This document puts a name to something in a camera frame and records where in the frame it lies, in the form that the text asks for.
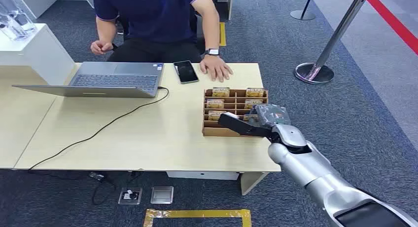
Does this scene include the person's left hand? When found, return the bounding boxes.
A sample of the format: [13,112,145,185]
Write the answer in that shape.
[199,55,234,83]

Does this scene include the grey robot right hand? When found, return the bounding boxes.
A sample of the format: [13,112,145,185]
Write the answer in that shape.
[217,104,292,138]

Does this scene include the person's right hand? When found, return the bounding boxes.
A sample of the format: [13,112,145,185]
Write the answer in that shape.
[90,40,114,55]

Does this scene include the wooden card holder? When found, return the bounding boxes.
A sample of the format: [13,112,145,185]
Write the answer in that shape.
[202,87,269,138]

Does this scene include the person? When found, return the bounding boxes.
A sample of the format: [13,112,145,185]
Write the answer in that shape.
[90,0,234,83]

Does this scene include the black smartphone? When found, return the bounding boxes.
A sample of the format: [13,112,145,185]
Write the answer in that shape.
[173,60,200,84]

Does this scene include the grey laptop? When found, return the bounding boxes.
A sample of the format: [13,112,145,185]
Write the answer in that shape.
[12,62,165,99]

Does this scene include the yellow floor tape strip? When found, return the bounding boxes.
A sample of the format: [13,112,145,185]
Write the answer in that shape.
[219,22,227,47]

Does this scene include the white counter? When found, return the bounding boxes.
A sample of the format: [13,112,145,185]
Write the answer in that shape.
[0,23,76,86]

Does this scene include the wooden desk leg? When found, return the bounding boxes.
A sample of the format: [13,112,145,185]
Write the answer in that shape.
[241,171,269,196]

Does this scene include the white box under desk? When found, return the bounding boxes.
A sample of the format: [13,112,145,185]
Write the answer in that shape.
[166,171,240,181]

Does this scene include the clear acrylic display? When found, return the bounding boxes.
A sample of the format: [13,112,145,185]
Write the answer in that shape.
[0,0,37,42]

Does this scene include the closed floor socket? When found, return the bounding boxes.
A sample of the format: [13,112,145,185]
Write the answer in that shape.
[150,186,174,205]

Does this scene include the open floor socket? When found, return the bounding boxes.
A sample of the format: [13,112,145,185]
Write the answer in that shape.
[118,187,143,206]

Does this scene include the red barrier belt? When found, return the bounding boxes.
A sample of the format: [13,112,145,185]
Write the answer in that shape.
[364,0,418,55]

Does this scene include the black laptop power cable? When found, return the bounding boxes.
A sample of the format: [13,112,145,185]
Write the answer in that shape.
[28,86,170,171]

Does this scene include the dark stanchion post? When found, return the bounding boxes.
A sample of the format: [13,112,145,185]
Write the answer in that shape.
[290,0,316,21]

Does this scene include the chrome stanchion post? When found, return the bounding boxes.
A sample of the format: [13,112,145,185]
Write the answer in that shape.
[294,0,371,85]

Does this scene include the yellow floor tape frame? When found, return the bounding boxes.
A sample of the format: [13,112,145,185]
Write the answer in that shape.
[143,209,252,227]

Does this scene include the black floor cable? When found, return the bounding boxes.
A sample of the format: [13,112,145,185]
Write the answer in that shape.
[91,172,142,206]

